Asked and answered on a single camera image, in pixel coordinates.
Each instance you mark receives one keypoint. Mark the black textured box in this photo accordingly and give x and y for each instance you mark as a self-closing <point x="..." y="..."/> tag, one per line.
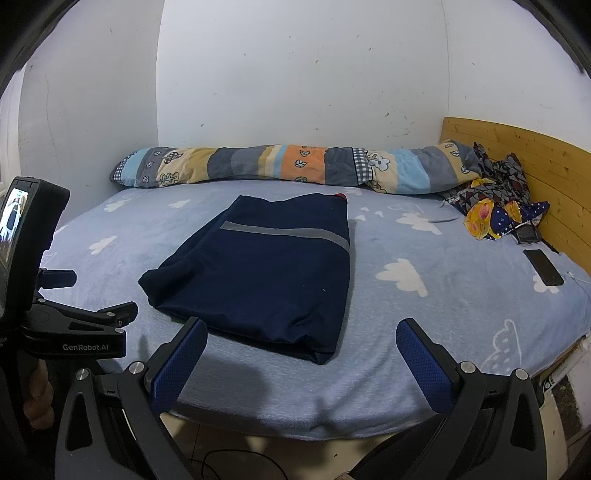
<point x="526" y="235"/>

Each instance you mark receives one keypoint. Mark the light blue cloud blanket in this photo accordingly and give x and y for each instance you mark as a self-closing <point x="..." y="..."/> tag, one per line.
<point x="415" y="323"/>

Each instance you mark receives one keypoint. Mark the person's left hand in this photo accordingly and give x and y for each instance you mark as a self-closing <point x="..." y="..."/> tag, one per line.
<point x="39" y="397"/>

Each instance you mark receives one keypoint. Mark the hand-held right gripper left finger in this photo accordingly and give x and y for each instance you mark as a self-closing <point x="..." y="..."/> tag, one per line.
<point x="178" y="364"/>

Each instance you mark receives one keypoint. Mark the wooden headboard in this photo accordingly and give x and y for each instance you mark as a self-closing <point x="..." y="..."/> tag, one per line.
<point x="531" y="147"/>

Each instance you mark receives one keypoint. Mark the black smartphone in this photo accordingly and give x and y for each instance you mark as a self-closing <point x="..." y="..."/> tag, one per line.
<point x="545" y="267"/>

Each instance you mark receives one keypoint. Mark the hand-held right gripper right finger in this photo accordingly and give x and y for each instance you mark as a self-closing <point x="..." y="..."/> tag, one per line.
<point x="425" y="364"/>

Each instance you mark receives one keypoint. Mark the navy blue jacket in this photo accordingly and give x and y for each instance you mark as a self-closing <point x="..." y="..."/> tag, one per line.
<point x="258" y="277"/>

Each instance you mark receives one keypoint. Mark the rolled patchwork quilt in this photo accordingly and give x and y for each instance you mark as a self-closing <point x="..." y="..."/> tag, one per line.
<point x="277" y="161"/>

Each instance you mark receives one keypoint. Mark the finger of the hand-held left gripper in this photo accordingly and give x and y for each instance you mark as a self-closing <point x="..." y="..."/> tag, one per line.
<point x="57" y="279"/>
<point x="106" y="314"/>

